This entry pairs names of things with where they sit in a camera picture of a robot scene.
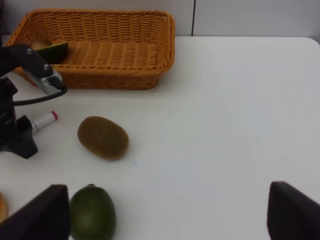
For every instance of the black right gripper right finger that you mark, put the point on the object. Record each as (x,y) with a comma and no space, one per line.
(291,215)

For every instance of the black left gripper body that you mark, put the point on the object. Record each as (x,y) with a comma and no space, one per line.
(16,134)

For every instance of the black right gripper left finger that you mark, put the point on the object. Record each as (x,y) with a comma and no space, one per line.
(45,217)

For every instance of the white marker pink cap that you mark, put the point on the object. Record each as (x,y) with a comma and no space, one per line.
(43,121)

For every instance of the orange red peach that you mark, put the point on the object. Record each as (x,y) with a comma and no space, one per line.
(3,208)

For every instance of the green lime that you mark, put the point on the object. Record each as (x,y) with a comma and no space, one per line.
(92,214)

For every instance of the brown kiwi fruit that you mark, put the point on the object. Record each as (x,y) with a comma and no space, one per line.
(103,137)

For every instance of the halved avocado with pit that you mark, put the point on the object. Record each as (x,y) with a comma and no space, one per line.
(53,53)

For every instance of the orange wicker basket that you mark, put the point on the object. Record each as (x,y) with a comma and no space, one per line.
(107,49)

